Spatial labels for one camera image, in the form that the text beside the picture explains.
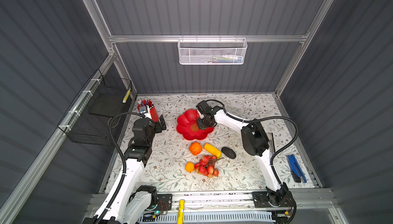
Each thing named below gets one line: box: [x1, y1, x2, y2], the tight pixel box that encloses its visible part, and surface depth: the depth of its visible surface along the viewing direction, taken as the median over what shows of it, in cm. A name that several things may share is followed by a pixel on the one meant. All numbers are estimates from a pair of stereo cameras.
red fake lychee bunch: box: [194, 155, 220, 178], surface depth 80 cm
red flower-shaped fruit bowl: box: [176, 108, 215, 141], surface depth 103 cm
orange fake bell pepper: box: [188, 141, 203, 156], surface depth 88 cm
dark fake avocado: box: [221, 146, 237, 160], surface depth 88 cm
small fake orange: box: [185, 161, 195, 173], surface depth 84 cm
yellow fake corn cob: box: [204, 142, 222, 159], surface depth 90 cm
